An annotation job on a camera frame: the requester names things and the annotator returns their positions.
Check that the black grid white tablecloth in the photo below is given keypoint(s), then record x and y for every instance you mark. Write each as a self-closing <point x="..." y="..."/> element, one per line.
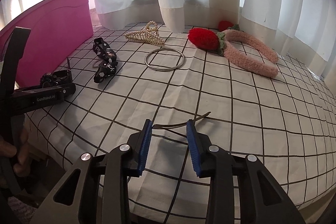
<point x="288" y="122"/>

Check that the pearl gold hair claw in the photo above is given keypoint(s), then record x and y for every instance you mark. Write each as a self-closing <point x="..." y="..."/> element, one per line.
<point x="149" y="35"/>

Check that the pink plastic tub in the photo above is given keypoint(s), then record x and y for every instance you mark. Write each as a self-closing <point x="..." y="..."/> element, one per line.
<point x="57" y="27"/>

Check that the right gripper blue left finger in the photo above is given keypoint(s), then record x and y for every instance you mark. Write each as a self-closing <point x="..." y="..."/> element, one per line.
<point x="143" y="146"/>

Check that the person left hand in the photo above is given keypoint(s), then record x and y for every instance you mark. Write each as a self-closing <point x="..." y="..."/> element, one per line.
<point x="21" y="168"/>

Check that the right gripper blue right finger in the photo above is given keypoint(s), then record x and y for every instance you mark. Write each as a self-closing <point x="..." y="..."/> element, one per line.
<point x="195" y="146"/>

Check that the large silver bangle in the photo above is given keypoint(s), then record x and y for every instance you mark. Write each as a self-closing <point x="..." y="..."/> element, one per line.
<point x="165" y="59"/>

